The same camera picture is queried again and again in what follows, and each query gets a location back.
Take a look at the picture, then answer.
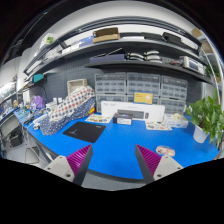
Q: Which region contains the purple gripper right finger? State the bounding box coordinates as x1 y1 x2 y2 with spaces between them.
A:
135 145 182 184

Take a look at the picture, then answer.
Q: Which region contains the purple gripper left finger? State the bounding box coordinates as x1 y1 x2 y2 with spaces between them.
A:
45 145 93 186

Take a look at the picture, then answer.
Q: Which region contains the black mouse pad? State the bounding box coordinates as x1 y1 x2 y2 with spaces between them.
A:
63 122 106 143

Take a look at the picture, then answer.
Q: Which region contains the blue table mat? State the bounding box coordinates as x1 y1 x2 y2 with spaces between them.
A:
26 112 221 181

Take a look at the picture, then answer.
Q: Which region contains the printed leaflet right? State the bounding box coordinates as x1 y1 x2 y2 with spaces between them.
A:
145 122 171 131

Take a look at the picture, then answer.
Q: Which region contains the printed leaflet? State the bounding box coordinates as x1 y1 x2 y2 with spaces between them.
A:
86 114 111 124
145 122 171 131

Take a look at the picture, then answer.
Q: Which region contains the white plastic container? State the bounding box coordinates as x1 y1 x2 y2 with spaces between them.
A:
164 113 188 128

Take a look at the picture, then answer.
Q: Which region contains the white keyboard box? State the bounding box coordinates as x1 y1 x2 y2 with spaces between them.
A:
101 101 165 122

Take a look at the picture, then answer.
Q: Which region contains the printed leaflet left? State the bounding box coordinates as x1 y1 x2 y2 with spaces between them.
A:
86 114 111 124

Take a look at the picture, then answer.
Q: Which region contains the small black box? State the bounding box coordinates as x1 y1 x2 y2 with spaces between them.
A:
113 113 132 125

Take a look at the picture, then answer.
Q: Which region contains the checkered cloth bundle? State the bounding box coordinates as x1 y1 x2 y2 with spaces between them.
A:
40 86 96 135

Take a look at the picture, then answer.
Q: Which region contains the yellow card box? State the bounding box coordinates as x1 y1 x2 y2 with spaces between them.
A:
134 92 153 104

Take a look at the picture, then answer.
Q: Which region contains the grey drawer cabinet right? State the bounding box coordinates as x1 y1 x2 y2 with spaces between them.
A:
160 76 188 113

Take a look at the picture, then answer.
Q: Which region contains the grey drawer cabinet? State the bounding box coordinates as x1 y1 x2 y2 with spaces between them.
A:
127 73 160 104
160 76 188 113
95 72 126 112

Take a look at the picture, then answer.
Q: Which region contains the green potted plant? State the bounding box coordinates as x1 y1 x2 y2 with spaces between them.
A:
186 96 224 146

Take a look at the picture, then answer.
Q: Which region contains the grey drawer cabinet middle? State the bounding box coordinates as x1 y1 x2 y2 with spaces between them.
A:
127 73 160 104

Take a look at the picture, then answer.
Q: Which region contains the grey drawer cabinet left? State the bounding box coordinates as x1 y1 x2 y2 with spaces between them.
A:
95 72 126 112

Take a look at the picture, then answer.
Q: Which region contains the grey metal shelf unit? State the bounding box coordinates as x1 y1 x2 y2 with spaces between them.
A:
24 16 206 80

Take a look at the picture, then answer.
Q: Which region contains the brown cardboard box on shelf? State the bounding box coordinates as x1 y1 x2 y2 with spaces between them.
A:
93 27 120 43

